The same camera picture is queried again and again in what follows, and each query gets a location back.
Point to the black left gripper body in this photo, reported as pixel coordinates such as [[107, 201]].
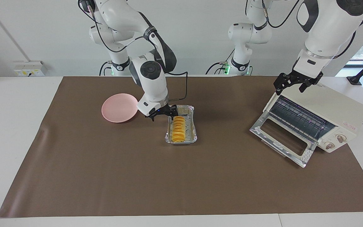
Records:
[[301, 79]]

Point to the oven control knob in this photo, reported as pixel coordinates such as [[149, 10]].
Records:
[[341, 138], [329, 145]]

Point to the aluminium foil tray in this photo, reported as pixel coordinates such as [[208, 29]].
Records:
[[191, 129]]

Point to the glass oven door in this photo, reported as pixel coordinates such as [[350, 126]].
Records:
[[257, 130]]

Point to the sliced yellow bread loaf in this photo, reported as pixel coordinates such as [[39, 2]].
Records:
[[179, 130]]

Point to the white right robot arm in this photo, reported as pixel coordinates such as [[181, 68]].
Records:
[[151, 82]]

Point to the brown table mat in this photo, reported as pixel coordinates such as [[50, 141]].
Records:
[[181, 176]]

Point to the pink round plate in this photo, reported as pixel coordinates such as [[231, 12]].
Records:
[[118, 108]]

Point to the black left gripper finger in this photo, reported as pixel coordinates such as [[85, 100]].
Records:
[[283, 80], [312, 82]]

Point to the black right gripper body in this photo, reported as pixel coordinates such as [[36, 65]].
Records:
[[161, 112]]

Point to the cream toaster oven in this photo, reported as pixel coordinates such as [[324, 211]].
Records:
[[336, 105]]

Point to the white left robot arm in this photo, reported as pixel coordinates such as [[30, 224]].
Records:
[[329, 28]]

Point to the white wall socket box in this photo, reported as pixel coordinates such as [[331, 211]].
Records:
[[30, 68]]

